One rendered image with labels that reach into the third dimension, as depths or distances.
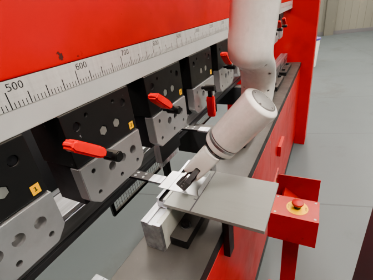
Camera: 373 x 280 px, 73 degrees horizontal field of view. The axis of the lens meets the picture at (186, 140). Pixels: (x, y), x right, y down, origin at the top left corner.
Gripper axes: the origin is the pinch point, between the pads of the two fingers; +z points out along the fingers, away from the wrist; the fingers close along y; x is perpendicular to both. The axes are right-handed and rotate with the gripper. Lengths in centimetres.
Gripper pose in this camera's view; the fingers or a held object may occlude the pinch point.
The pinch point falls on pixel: (188, 177)
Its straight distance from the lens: 73.1
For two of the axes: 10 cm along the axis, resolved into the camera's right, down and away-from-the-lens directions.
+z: -4.9, 6.0, 6.4
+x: 7.5, 6.6, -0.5
